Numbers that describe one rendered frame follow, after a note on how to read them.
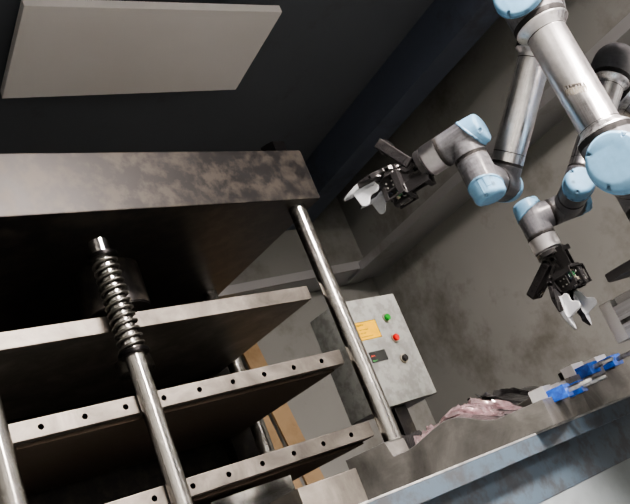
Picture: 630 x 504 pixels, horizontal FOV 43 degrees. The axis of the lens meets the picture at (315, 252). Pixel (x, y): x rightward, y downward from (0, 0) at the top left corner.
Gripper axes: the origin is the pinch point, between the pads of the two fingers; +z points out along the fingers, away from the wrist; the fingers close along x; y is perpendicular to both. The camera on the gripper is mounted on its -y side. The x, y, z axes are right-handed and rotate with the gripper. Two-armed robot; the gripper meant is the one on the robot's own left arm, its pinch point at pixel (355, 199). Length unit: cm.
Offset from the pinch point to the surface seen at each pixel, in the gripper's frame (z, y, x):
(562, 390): -24, 59, 12
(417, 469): 12, 63, 7
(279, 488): 67, 49, 29
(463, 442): -1, 61, 6
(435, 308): 134, -88, 342
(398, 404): 54, 27, 88
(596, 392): -22, 57, 43
